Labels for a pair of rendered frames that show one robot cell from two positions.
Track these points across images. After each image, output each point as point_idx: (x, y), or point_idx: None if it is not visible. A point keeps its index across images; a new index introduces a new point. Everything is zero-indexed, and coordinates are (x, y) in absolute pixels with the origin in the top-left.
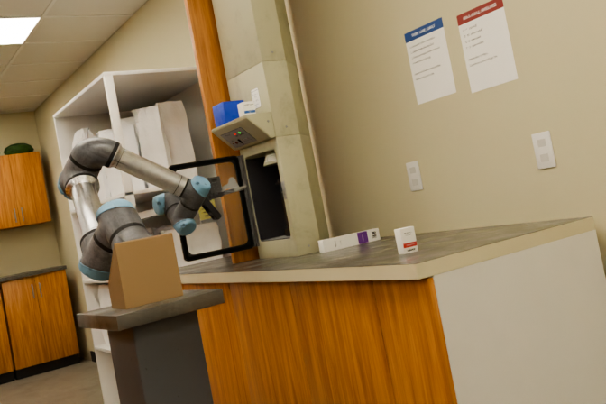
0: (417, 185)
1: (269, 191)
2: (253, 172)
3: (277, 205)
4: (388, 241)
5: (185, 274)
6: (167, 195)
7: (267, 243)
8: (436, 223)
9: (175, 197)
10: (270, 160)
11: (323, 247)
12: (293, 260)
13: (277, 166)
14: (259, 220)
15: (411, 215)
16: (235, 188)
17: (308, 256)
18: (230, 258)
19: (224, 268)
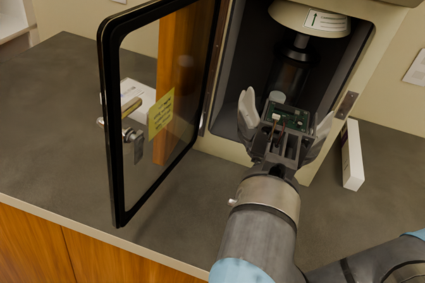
0: (418, 79)
1: (232, 48)
2: (234, 18)
3: (229, 66)
4: (401, 162)
5: (93, 227)
6: (284, 282)
7: (228, 143)
8: (410, 120)
9: (295, 270)
10: (324, 28)
11: (358, 186)
12: (362, 239)
13: None
14: (215, 102)
15: (377, 100)
16: (327, 134)
17: (360, 215)
18: (58, 80)
19: (195, 219)
